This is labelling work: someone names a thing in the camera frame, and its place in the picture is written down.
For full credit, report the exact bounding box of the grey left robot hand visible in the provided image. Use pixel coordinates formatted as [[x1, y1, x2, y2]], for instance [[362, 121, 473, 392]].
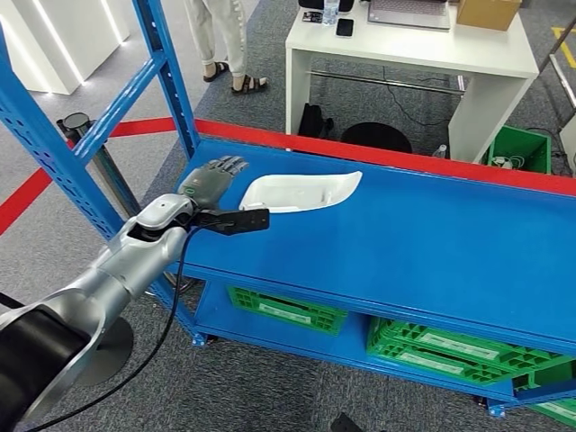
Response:
[[177, 155, 250, 211]]

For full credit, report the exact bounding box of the white plastic shell part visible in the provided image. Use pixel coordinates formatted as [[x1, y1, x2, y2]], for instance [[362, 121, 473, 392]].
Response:
[[239, 171, 363, 214]]

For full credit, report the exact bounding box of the blue metal shelf rack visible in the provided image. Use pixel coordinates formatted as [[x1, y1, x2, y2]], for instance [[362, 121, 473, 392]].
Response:
[[0, 0, 576, 419]]

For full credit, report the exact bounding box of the green folding plastic crate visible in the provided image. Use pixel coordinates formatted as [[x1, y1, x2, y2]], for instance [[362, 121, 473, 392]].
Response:
[[513, 364, 576, 429], [242, 300, 345, 337], [369, 317, 576, 374], [227, 285, 349, 320], [365, 339, 514, 386]]

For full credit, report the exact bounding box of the black bag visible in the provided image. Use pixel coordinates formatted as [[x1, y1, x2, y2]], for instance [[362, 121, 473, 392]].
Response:
[[298, 102, 335, 140]]

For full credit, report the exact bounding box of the person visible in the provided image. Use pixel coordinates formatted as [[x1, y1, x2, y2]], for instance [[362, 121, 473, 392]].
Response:
[[183, 0, 270, 95]]

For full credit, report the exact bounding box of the black pouch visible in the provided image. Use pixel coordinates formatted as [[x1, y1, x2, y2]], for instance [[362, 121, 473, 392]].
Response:
[[298, 0, 356, 14]]

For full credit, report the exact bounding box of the black round stool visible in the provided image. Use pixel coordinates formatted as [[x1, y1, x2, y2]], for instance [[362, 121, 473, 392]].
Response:
[[340, 121, 413, 155]]

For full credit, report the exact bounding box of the red barrier belt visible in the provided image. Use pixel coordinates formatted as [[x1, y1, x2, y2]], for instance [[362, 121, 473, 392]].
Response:
[[107, 116, 576, 199], [0, 167, 54, 238]]

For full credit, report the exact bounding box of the white desk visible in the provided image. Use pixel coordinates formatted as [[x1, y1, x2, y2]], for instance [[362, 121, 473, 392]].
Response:
[[285, 0, 540, 163]]

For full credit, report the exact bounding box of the grey laptop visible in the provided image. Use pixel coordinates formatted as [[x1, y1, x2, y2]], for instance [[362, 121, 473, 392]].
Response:
[[368, 0, 451, 31]]

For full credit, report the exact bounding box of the brown cardboard box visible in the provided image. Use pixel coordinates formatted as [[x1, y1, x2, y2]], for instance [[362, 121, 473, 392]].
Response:
[[457, 0, 523, 32]]

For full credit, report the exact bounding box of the green open plastic bin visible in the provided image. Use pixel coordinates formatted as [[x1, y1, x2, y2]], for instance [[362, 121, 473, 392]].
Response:
[[481, 125, 553, 176]]

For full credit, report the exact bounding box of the white cabinet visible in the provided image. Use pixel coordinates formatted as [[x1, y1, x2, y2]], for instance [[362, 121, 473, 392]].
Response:
[[558, 112, 576, 174]]

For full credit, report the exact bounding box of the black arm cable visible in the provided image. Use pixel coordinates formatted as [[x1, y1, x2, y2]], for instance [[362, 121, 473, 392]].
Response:
[[24, 225, 201, 432]]

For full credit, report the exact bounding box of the black desk cable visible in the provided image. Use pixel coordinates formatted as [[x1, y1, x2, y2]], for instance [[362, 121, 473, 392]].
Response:
[[383, 65, 451, 128]]

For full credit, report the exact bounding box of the white cable bundle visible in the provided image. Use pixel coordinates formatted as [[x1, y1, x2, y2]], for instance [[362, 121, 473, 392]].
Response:
[[491, 155, 525, 170]]

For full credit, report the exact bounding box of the grey metal frame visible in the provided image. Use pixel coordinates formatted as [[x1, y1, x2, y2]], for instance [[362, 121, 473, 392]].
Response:
[[539, 14, 576, 135]]

